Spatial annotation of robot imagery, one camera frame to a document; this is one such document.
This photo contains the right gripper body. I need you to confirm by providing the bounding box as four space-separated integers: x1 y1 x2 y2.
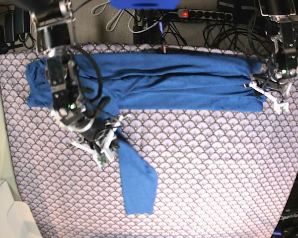
76 119 111 145

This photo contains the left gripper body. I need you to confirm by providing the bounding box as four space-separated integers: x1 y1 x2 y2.
250 73 292 96

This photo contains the blue T-shirt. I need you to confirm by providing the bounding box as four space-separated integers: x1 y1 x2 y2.
25 53 266 215

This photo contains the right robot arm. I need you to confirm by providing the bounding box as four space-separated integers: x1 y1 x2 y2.
30 0 120 152

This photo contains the orange black table clamp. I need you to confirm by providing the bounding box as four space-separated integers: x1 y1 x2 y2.
159 45 168 54

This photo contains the fan-patterned table cloth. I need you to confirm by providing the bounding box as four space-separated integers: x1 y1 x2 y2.
0 50 298 238

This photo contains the white plastic bin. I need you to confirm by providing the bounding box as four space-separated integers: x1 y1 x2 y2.
0 180 41 238

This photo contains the black power adapter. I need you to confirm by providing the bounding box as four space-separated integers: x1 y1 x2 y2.
4 7 30 43

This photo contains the black OpenArm box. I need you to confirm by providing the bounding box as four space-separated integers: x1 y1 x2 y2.
272 173 298 238

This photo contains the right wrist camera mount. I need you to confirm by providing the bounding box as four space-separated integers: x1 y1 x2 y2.
71 114 131 168

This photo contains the white looped cable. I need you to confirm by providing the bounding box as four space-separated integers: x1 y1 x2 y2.
91 0 125 32

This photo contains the white power strip red switch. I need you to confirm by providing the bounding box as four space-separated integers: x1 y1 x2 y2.
177 9 233 22

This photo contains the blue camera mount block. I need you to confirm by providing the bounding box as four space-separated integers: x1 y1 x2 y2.
110 0 180 9

